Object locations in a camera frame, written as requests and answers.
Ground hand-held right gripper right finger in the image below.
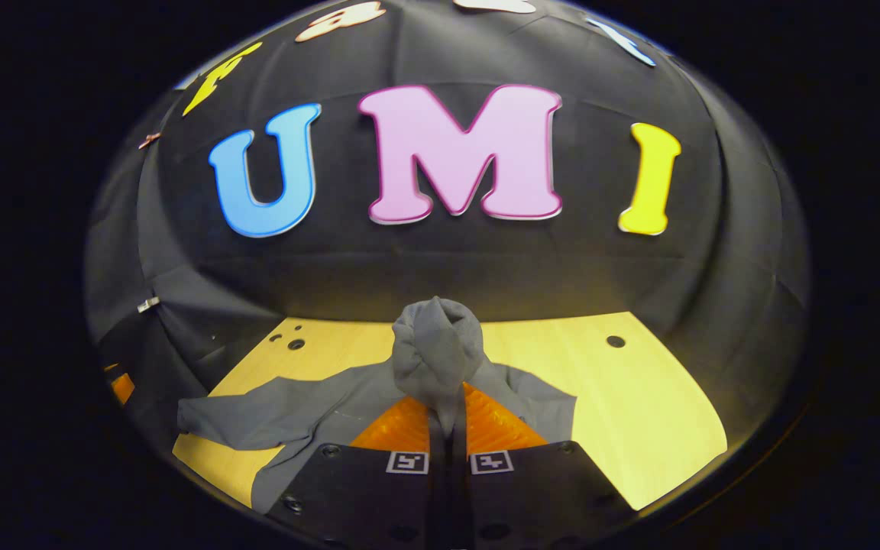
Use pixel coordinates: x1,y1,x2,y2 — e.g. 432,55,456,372
451,382,639,550

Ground grey button shirt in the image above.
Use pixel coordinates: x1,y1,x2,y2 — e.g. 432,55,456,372
176,296,578,514

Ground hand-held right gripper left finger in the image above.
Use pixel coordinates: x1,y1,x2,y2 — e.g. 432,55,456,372
264,393,450,550

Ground black backdrop cloth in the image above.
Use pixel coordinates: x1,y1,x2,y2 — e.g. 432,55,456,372
85,0,811,459

